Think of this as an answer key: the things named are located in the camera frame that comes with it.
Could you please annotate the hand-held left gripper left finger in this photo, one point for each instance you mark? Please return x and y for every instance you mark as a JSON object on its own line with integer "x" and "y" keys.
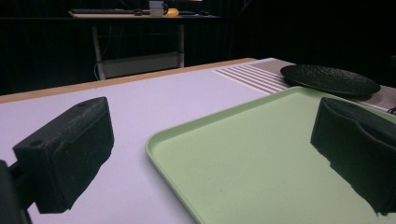
{"x": 65, "y": 155}

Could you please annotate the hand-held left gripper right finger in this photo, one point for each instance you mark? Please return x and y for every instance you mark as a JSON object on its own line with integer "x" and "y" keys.
{"x": 355, "y": 149}

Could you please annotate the black textured plate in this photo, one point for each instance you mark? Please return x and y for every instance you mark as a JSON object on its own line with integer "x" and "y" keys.
{"x": 330, "y": 79}

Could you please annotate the light green plastic tray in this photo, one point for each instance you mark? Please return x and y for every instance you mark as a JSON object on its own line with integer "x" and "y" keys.
{"x": 246, "y": 161}

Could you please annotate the striped beige placemat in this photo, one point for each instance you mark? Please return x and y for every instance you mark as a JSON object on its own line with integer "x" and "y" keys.
{"x": 261, "y": 76}

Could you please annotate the desk with white legs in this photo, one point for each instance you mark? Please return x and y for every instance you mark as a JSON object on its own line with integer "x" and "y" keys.
{"x": 140, "y": 40}

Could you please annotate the black keyboard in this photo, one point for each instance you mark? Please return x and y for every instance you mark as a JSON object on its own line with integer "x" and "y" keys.
{"x": 101, "y": 11}

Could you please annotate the white mug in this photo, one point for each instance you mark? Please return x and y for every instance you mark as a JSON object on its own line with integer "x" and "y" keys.
{"x": 157, "y": 7}

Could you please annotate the yellow round object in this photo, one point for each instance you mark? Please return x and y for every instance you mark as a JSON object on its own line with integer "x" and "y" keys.
{"x": 172, "y": 12}

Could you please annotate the black computer mouse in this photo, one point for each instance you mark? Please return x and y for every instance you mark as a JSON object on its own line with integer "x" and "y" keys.
{"x": 204, "y": 13}

